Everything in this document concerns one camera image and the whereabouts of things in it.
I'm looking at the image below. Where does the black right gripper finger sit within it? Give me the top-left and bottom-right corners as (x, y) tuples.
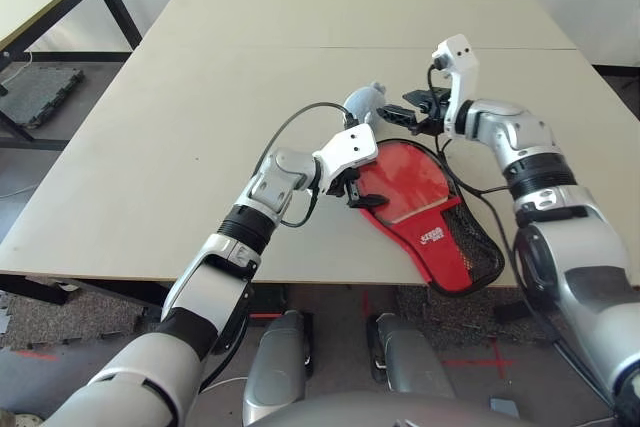
(401, 89), (434, 106)
(375, 103), (421, 130)

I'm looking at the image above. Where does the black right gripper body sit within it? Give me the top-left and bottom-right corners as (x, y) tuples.
(415, 87), (452, 138)

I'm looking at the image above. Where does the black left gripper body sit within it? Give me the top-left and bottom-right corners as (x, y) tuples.
(324, 169), (362, 199)

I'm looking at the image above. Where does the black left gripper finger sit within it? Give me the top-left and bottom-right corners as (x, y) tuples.
(347, 194), (388, 210)

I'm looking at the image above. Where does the white grey plush toy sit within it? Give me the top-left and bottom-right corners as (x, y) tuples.
(341, 80), (391, 130)

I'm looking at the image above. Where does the red black paddle case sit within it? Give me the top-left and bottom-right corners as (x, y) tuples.
(346, 136), (506, 296)

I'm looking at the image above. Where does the speckled grey floor mat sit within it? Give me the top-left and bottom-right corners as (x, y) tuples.
(0, 276), (172, 349)
(394, 286), (562, 354)

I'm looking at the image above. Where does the grey robot right leg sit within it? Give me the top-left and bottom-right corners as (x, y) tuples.
(366, 312), (457, 404)

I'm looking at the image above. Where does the grey robot leg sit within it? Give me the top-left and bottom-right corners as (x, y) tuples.
(366, 312), (457, 404)
(241, 310), (315, 427)

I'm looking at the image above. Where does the black table foot bar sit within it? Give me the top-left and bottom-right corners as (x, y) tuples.
(493, 303), (532, 324)
(0, 273), (167, 307)

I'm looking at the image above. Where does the grey robot left leg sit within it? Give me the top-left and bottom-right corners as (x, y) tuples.
(241, 310), (315, 427)

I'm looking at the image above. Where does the grey robot torso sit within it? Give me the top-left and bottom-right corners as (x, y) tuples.
(243, 390), (527, 427)

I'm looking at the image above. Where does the blue grey block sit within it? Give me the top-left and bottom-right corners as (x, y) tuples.
(488, 396), (522, 419)

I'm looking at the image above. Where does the dark foam mat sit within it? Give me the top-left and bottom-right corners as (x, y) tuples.
(0, 63), (86, 130)

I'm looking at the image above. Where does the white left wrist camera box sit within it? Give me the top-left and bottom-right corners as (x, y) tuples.
(311, 123), (379, 194)

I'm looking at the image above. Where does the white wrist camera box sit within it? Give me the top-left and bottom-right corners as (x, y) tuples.
(430, 33), (482, 140)
(311, 123), (379, 194)

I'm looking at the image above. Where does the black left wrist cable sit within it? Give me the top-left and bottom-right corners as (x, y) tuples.
(251, 102), (359, 229)

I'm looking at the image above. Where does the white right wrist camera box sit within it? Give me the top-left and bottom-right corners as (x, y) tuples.
(430, 33), (482, 140)

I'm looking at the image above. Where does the white floor cable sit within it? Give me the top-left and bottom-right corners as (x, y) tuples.
(201, 376), (250, 394)

